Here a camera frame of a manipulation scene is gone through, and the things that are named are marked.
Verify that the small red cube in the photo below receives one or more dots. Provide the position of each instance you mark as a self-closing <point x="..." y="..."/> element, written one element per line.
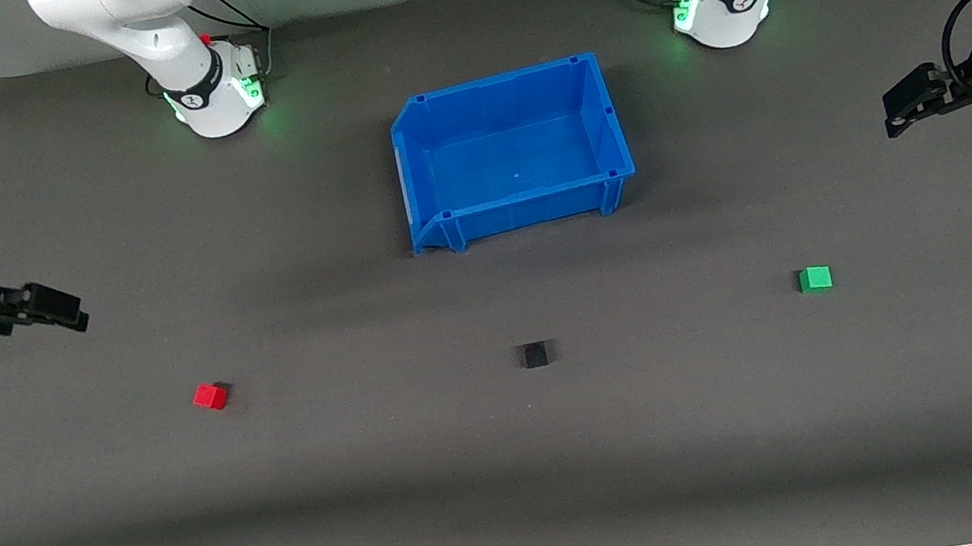
<point x="210" y="396"/>

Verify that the small green cube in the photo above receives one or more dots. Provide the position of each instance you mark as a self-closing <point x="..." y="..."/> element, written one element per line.
<point x="816" y="278"/>

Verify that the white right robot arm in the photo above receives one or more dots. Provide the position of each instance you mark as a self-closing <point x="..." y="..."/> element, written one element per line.
<point x="121" y="19"/>

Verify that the small black cube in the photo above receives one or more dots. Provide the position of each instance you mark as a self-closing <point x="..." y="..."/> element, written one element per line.
<point x="534" y="355"/>

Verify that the blue plastic storage bin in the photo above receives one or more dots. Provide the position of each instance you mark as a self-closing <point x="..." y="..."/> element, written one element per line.
<point x="516" y="153"/>

